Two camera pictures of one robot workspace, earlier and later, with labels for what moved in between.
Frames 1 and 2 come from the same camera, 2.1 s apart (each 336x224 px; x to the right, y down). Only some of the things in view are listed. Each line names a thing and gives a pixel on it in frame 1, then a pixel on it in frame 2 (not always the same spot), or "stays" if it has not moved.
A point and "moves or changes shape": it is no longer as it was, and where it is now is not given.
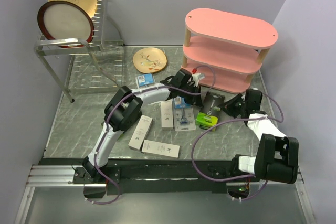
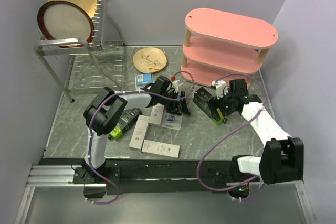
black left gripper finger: x=189 y=99 -> x=176 y=110
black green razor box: x=208 y=116 moves or changes shape
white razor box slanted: x=140 y=132 stays
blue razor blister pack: x=145 y=80 stays
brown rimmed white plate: x=62 y=20 stays
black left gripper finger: x=197 y=100 -> x=184 y=106
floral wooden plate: x=149 y=60 stays
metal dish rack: x=79 y=66 stays
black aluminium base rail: x=147 y=176 stays
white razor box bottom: x=160 y=148 stays
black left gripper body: x=192 y=89 -> x=170 y=103
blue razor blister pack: x=184 y=118 -> x=172 y=120
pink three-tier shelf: x=226 y=48 stays
